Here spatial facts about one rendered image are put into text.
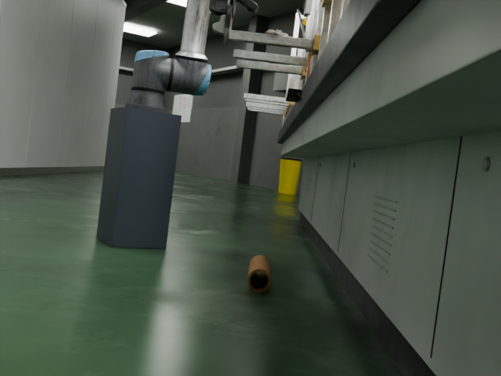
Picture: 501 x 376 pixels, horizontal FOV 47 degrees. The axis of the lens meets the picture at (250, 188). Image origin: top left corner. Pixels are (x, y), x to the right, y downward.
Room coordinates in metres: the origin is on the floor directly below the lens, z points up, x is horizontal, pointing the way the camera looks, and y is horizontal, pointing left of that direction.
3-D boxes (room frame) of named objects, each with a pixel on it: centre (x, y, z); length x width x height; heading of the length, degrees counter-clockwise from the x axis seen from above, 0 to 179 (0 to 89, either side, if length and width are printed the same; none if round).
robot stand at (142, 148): (2.61, 0.51, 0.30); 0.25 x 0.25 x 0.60; 30
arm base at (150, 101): (2.61, 0.51, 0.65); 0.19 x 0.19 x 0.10
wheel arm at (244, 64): (2.44, -0.10, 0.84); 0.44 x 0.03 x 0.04; 89
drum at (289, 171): (9.50, -0.61, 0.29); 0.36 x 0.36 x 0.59
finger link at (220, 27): (1.93, 0.16, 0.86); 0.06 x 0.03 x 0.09; 89
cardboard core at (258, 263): (2.06, -0.07, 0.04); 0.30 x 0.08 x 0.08; 179
